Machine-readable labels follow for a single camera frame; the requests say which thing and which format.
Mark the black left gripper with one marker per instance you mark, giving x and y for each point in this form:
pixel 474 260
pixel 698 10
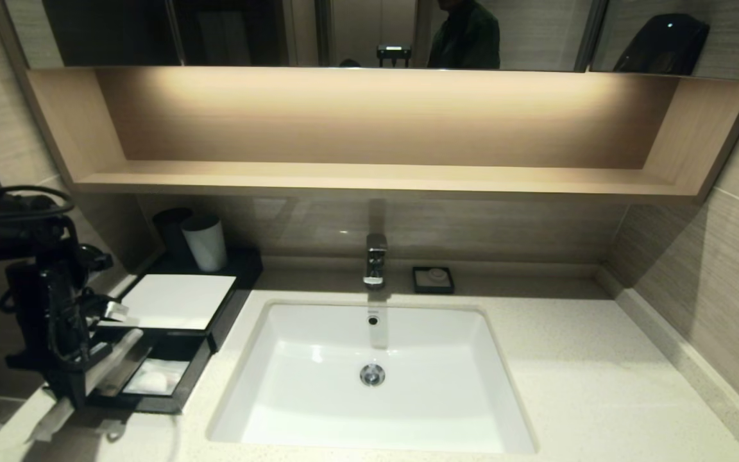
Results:
pixel 42 308

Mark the black pull-out drawer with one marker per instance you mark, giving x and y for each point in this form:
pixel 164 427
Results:
pixel 180 346

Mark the black amenity drawer box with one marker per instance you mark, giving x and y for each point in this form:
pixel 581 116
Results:
pixel 246 268

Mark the black cup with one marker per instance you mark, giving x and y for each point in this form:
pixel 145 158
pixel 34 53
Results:
pixel 168 235

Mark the white cup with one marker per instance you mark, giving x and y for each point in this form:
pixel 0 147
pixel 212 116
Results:
pixel 205 245

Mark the chrome sink drain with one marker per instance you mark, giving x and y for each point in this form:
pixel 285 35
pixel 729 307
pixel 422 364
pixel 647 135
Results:
pixel 373 375

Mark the chrome faucet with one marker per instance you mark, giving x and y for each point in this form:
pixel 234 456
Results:
pixel 374 256

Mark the black soap dish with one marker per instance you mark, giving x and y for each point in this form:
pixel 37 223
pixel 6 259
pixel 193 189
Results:
pixel 417 288

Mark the white sink basin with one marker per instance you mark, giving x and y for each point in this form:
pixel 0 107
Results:
pixel 440 391

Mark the round beige soap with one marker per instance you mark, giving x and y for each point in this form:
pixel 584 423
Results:
pixel 437 276

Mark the light wooden wall shelf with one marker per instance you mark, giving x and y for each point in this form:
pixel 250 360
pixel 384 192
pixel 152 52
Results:
pixel 376 178

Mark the wall mirror cabinet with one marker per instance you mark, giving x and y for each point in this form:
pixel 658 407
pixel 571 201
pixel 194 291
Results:
pixel 549 32

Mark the black wall hair dryer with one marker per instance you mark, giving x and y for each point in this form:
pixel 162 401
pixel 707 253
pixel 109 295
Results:
pixel 663 46

